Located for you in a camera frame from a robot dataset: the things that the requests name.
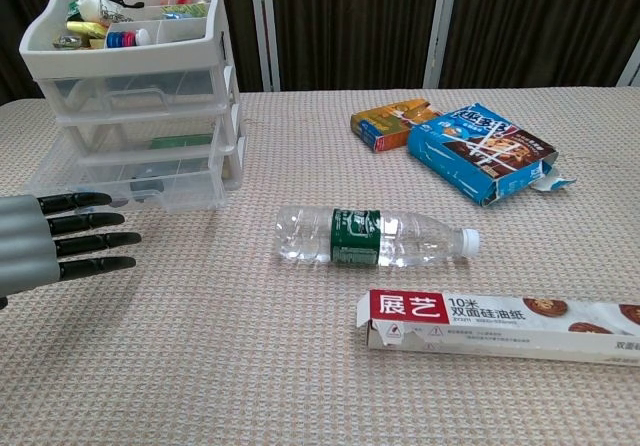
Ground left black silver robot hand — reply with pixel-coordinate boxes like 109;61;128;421
0;191;143;313

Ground clear plastic drawer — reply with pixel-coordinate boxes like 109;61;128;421
35;65;236;115
55;108;237;157
27;153;227;213

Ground green circuit board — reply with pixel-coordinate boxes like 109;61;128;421
148;134;215;151

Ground green striped snack packet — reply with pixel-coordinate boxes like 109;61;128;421
160;3;210;20

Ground orange snack packet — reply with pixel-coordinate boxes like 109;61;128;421
349;98;444;154

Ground blue cookie packet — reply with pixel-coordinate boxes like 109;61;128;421
405;101;576;209

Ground long white baking paper box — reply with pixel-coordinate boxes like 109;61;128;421
355;288;640;367

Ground blue clips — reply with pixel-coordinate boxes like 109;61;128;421
129;177;167;195

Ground row of coloured discs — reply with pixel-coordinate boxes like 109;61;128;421
104;27;152;50

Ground beige woven tablecloth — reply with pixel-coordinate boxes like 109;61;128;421
0;85;640;446

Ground clear green-label water bottle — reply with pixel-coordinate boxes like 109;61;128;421
275;204;482;270

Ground white plastic drawer organizer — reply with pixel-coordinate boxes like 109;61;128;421
18;0;249;212

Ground white plush keychain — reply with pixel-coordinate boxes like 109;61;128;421
77;0;146;20

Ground grey metal partition post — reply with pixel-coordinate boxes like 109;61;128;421
425;0;460;90
248;0;282;92
615;40;640;88

